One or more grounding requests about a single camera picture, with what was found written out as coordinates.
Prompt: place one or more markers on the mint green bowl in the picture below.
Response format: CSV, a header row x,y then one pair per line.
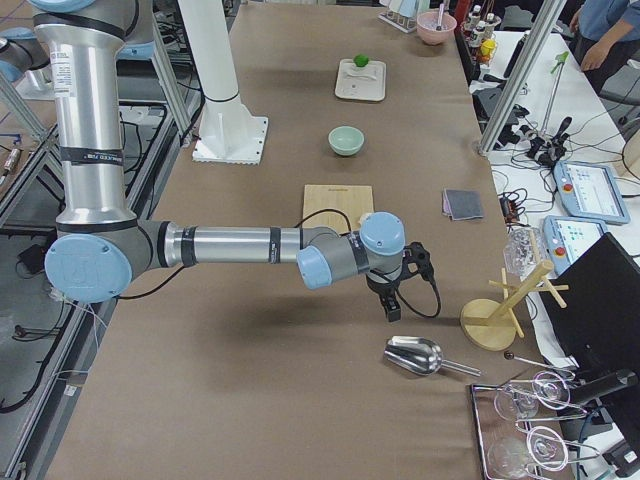
x,y
346,140

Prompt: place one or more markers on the black wire glass rack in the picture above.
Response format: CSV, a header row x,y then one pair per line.
x,y
517,425

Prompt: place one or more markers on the grey folded cloth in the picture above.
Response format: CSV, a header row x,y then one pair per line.
x,y
462,204

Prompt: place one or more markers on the pink bowl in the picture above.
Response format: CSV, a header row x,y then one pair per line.
x,y
434,30

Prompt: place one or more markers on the lower blue teach pendant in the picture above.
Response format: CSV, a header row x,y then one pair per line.
x,y
567,238

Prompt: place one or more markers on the black monitor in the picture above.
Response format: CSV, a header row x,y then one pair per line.
x,y
599,326

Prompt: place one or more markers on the wooden cutting board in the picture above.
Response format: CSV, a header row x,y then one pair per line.
x,y
352,200

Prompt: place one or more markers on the blue teach pendant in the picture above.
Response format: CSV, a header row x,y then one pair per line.
x,y
567,238
590,191

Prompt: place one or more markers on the white ceramic spoon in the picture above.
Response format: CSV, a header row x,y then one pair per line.
x,y
362,75

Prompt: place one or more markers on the upper blue teach pendant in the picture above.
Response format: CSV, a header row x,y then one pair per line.
x,y
590,191

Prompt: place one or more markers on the cream rabbit tray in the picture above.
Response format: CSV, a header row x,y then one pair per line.
x,y
361,89

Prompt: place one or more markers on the wooden mug tree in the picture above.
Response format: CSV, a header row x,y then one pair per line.
x,y
493,325

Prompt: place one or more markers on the aluminium frame post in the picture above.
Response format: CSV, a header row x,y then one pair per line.
x,y
542,27

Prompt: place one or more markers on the green lime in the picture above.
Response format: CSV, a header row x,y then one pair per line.
x,y
361,60

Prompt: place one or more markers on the clear plastic container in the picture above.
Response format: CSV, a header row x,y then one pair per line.
x,y
524,250

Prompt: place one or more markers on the steel scoop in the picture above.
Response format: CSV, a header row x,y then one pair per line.
x,y
422,356

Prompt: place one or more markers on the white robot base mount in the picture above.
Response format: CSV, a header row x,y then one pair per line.
x,y
228,132

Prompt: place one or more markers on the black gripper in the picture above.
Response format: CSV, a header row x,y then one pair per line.
x,y
379,285

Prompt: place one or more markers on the condiment bottle rack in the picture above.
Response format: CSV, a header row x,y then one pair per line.
x,y
478,31

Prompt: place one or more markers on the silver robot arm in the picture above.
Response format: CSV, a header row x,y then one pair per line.
x,y
102,245

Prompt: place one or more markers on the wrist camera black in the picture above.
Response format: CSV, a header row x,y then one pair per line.
x,y
417,261

